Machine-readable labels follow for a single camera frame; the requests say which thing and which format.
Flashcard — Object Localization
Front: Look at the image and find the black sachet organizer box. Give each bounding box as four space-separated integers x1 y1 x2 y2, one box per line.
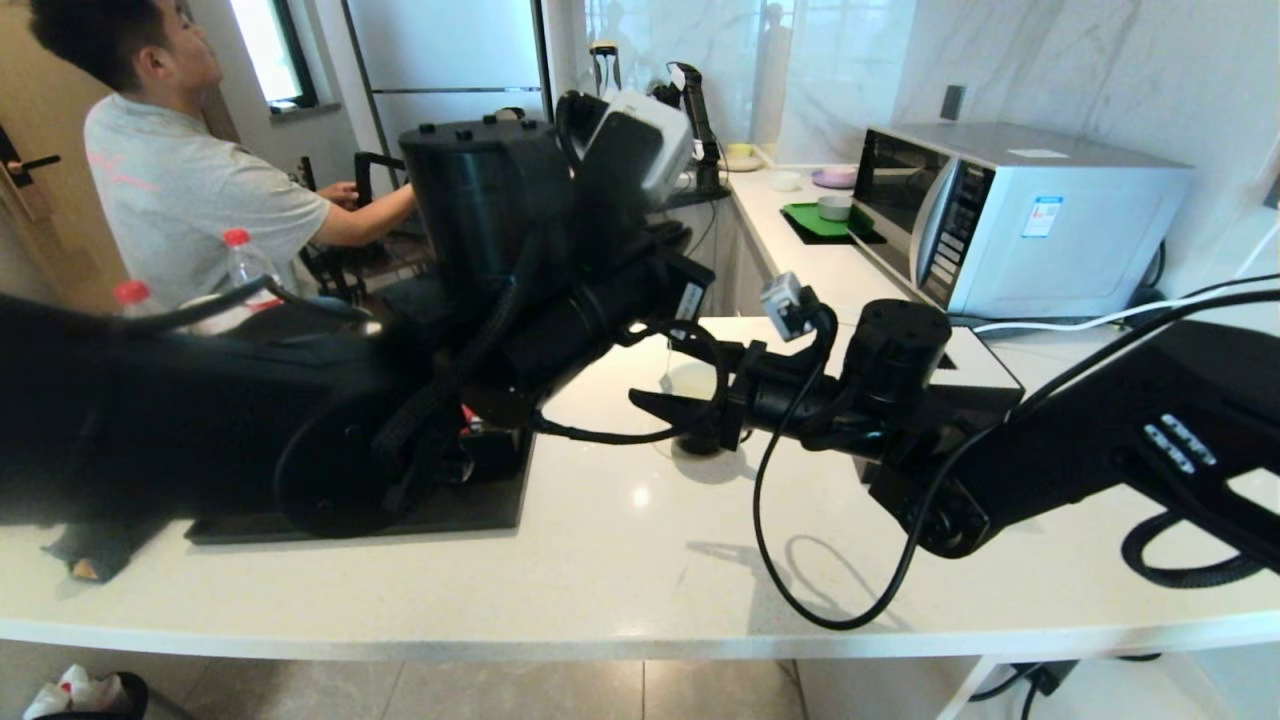
455 420 531 483

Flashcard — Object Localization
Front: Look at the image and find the black ceramic mug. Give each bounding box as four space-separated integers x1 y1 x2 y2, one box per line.
664 362 746 459

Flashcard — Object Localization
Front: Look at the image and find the black round stand table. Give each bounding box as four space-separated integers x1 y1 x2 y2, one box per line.
665 182 733 213

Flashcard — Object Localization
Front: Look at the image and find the grey kitchen base cabinet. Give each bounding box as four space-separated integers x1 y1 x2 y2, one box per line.
715 205 796 317

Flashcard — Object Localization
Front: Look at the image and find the green cutting board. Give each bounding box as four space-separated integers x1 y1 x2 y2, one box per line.
779 202 886 247

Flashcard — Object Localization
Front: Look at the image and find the black tissue box white lid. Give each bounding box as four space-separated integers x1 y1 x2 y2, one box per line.
855 325 1025 486

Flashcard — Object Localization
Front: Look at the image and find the silver refrigerator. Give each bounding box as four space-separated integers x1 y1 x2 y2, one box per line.
340 0 576 136

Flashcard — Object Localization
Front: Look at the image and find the black rectangular serving tray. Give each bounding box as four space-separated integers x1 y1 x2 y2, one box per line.
185 430 536 546

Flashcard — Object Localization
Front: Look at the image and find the black teleoperation controller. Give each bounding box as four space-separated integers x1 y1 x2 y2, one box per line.
350 150 406 211

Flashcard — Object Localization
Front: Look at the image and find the silver microwave oven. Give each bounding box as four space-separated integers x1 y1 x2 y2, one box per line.
846 122 1194 321

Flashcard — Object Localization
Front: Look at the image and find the person in grey t-shirt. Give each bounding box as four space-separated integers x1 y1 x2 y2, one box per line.
28 0 419 306

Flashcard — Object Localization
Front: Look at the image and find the dark grey cloth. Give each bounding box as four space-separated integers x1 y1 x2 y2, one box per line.
42 515 171 584

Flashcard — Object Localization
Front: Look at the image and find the black trash bin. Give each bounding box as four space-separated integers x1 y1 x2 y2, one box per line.
20 665 151 720

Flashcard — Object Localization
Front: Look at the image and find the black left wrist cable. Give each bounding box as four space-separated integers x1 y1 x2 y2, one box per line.
528 318 733 447

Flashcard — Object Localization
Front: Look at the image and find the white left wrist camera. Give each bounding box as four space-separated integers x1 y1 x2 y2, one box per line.
600 88 697 207

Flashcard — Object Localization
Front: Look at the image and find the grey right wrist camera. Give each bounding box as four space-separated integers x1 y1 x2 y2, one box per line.
760 272 839 342

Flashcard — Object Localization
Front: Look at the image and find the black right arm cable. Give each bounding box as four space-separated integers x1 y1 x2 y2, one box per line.
750 288 1280 632

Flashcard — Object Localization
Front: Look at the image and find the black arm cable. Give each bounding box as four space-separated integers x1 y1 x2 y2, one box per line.
750 288 1280 632
110 275 376 326

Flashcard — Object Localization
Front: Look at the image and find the black ladder-shaped frame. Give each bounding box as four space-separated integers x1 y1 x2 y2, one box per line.
590 40 623 96

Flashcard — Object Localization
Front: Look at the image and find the white power cable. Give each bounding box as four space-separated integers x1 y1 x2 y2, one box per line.
970 215 1280 336

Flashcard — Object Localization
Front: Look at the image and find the black looped power cable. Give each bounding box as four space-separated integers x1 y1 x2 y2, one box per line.
965 655 1166 720

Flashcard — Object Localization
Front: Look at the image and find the window with dark frame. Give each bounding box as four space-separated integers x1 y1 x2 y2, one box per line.
228 0 319 113

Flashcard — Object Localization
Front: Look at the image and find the black corrugated hose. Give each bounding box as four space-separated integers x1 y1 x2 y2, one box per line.
1120 508 1280 590

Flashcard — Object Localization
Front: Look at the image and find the black microwave power cable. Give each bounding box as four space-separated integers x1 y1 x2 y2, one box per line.
1130 240 1280 313

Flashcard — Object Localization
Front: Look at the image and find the black door handle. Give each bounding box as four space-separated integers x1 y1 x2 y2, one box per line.
0 125 61 191

